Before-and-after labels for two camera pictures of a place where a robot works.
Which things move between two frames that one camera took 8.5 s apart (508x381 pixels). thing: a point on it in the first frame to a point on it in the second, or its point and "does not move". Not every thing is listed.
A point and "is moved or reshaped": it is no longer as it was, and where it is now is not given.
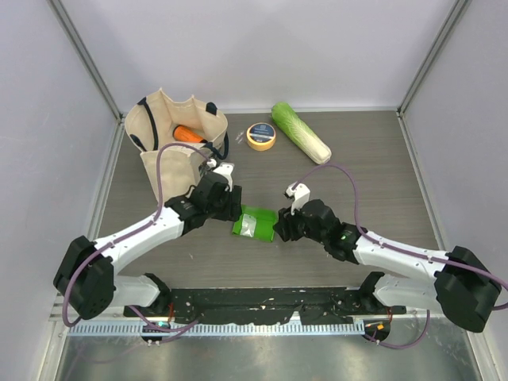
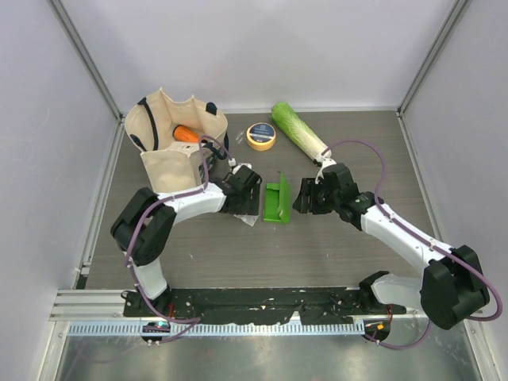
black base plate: [308, 306] does not move
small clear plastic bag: [248, 225] is moved or reshaped
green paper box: [265, 222] to [277, 201]
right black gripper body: [296, 226] to [321, 201]
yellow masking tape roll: [261, 136] does not move
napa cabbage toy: [306, 140] does not move
